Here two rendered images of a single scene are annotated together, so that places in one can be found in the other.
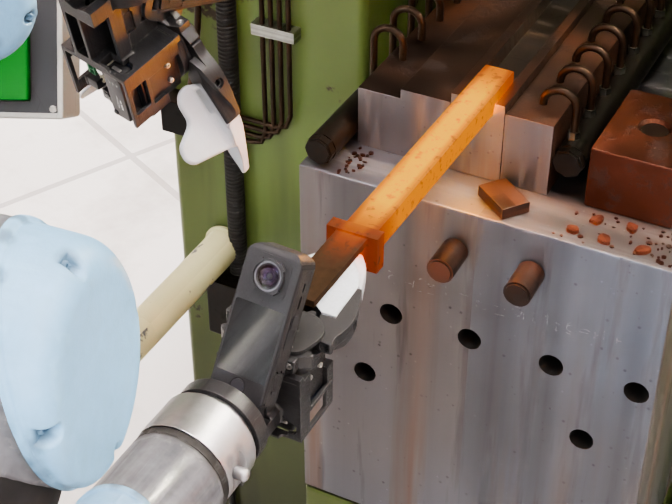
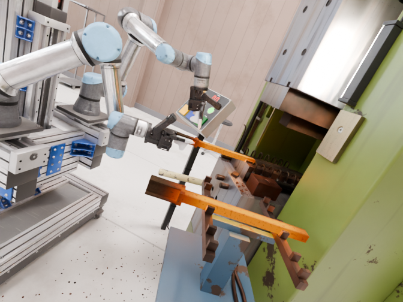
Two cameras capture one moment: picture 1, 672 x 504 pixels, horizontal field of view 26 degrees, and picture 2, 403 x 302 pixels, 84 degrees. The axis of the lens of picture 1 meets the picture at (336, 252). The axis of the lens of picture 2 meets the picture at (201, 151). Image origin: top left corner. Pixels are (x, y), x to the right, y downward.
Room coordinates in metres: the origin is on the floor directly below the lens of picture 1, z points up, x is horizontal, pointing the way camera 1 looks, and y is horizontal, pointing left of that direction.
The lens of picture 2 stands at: (0.28, -0.73, 1.30)
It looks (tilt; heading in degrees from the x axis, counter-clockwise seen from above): 19 degrees down; 45
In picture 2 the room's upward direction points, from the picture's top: 23 degrees clockwise
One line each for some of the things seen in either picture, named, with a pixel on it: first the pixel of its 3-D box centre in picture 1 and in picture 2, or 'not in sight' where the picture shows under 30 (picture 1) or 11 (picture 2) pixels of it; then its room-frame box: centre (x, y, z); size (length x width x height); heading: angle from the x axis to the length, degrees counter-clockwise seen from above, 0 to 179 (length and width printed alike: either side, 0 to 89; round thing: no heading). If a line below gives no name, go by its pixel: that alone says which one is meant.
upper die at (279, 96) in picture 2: not in sight; (309, 109); (1.36, -0.21, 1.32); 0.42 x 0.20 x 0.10; 153
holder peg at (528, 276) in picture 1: (524, 283); (223, 186); (1.05, -0.17, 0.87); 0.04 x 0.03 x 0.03; 153
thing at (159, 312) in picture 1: (126, 347); (190, 179); (1.25, 0.24, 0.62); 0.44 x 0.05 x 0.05; 153
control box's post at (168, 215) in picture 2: not in sight; (185, 174); (1.36, 0.42, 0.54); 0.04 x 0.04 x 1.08; 63
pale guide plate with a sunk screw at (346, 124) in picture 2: not in sight; (338, 136); (1.15, -0.45, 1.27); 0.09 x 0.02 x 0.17; 63
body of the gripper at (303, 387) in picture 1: (257, 386); (159, 136); (0.79, 0.06, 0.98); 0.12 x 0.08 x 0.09; 153
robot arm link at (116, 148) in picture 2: not in sight; (117, 142); (0.66, 0.15, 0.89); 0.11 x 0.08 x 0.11; 71
